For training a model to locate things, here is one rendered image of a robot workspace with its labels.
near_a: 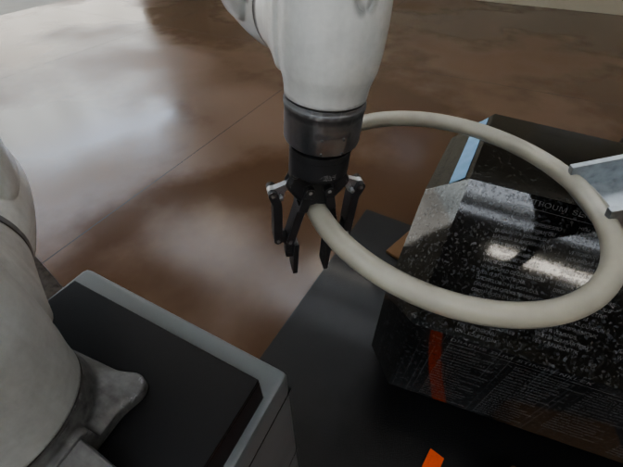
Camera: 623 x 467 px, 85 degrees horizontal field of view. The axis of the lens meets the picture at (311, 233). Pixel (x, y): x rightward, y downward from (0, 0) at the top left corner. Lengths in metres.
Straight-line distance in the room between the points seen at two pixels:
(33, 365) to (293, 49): 0.34
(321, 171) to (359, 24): 0.16
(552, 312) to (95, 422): 0.49
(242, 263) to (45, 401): 1.34
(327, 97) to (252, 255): 1.39
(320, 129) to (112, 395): 0.36
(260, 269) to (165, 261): 0.46
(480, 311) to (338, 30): 0.31
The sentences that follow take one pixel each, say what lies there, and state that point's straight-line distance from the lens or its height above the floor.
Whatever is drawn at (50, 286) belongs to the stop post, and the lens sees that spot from 1.66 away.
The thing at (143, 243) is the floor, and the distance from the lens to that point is 1.91.
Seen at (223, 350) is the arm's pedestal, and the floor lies 0.80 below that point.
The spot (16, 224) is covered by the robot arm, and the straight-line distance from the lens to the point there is 0.46.
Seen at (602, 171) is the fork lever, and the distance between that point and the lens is 0.76.
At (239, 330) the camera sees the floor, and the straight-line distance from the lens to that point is 1.46.
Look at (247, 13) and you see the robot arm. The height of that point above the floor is 1.16.
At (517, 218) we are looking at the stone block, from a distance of 0.81.
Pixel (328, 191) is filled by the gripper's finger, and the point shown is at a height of 0.98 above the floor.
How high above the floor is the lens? 1.26
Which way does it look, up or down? 45 degrees down
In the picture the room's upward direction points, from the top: straight up
